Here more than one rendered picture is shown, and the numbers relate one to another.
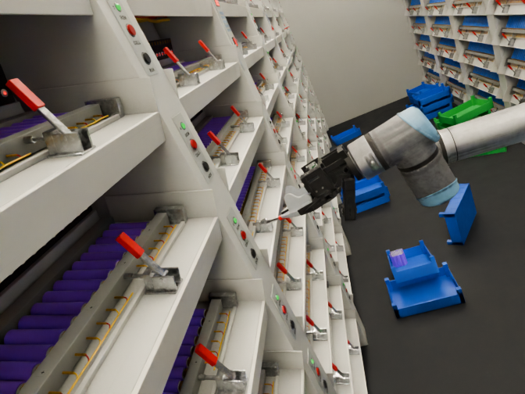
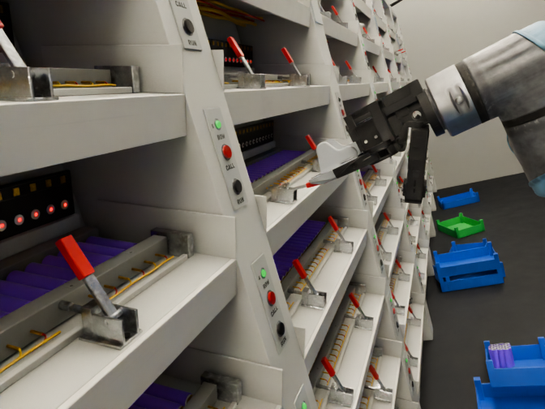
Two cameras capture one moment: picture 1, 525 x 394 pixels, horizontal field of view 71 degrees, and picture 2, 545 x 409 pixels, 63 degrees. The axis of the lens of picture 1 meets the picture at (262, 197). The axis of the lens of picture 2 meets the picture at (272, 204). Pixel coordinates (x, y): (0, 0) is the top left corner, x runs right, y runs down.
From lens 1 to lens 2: 29 cm
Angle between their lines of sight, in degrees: 13
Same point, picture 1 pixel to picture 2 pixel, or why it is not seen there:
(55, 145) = not seen: outside the picture
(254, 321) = (203, 275)
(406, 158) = (518, 98)
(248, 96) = (314, 56)
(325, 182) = (380, 127)
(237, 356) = (147, 304)
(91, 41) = not seen: outside the picture
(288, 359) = (259, 381)
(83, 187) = not seen: outside the picture
